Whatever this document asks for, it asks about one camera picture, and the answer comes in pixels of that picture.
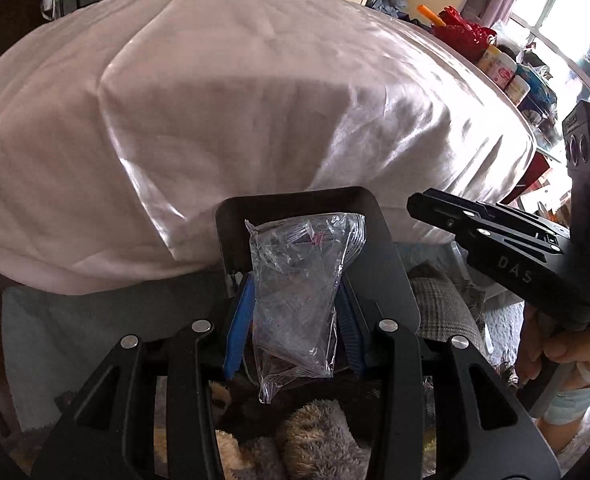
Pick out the red plastic basket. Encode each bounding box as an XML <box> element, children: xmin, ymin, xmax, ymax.
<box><xmin>432</xmin><ymin>6</ymin><xmax>499</xmax><ymax>64</ymax></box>

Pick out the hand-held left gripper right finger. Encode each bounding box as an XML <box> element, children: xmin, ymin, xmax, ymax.
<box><xmin>336</xmin><ymin>280</ymin><xmax>561</xmax><ymax>480</ymax></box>

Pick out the person's right hand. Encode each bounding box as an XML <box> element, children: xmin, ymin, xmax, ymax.
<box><xmin>518</xmin><ymin>305</ymin><xmax>590</xmax><ymax>387</ymax></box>

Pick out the window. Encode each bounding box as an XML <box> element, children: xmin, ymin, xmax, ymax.
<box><xmin>495</xmin><ymin>0</ymin><xmax>590</xmax><ymax>112</ymax></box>

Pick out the brown plush toy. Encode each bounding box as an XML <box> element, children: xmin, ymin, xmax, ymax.
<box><xmin>279</xmin><ymin>399</ymin><xmax>372</xmax><ymax>480</ymax></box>

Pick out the orange stick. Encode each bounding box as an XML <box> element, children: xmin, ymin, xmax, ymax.
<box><xmin>417</xmin><ymin>5</ymin><xmax>447</xmax><ymax>28</ymax></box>

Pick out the grey plush toy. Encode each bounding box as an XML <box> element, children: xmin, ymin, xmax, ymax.
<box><xmin>232</xmin><ymin>435</ymin><xmax>287</xmax><ymax>480</ymax></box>

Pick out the clear cellophane bag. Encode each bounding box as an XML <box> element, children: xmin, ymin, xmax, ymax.
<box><xmin>245</xmin><ymin>212</ymin><xmax>366</xmax><ymax>405</ymax></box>

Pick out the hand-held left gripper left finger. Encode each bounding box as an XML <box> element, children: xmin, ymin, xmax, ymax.
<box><xmin>32</xmin><ymin>275</ymin><xmax>257</xmax><ymax>480</ymax></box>

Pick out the plaid cloth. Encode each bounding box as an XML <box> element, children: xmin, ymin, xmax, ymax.
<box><xmin>407</xmin><ymin>262</ymin><xmax>487</xmax><ymax>357</ymax></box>

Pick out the white fluffy rug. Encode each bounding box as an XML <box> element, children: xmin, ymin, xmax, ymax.
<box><xmin>484</xmin><ymin>300</ymin><xmax>590</xmax><ymax>467</ymax></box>

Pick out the blue packet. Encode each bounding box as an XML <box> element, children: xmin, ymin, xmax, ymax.
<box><xmin>518</xmin><ymin>62</ymin><xmax>559</xmax><ymax>122</ymax></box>

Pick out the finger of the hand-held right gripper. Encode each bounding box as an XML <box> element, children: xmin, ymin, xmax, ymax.
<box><xmin>448</xmin><ymin>219</ymin><xmax>567</xmax><ymax>264</ymax></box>
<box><xmin>407</xmin><ymin>188</ymin><xmax>572</xmax><ymax>244</ymax></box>

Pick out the black bin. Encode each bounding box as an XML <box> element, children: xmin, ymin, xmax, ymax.
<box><xmin>215</xmin><ymin>186</ymin><xmax>422</xmax><ymax>461</ymax></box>

